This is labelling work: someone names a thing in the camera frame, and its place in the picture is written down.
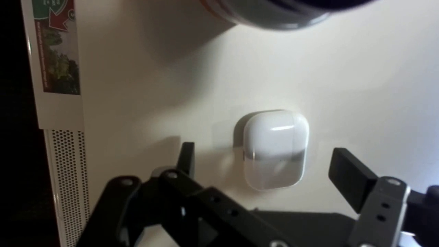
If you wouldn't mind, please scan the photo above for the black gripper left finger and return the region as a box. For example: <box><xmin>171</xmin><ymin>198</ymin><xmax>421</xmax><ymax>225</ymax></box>
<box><xmin>177</xmin><ymin>143</ymin><xmax>195</xmax><ymax>177</ymax></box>

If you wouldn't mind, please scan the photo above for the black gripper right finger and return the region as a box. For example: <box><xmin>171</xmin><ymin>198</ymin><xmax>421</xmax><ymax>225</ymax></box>
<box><xmin>328</xmin><ymin>149</ymin><xmax>410</xmax><ymax>247</ymax></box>

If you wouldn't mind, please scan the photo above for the white bar of soap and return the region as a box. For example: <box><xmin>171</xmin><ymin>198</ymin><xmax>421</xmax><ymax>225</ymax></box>
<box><xmin>243</xmin><ymin>110</ymin><xmax>310</xmax><ymax>191</ymax></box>

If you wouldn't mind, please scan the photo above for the small red spice bottle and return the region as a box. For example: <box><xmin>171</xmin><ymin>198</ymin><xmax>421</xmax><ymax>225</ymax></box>
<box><xmin>199</xmin><ymin>0</ymin><xmax>374</xmax><ymax>31</ymax></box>

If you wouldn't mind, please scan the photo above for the white wall heater unit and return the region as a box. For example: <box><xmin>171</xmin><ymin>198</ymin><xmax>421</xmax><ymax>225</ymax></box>
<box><xmin>19</xmin><ymin>0</ymin><xmax>90</xmax><ymax>247</ymax></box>

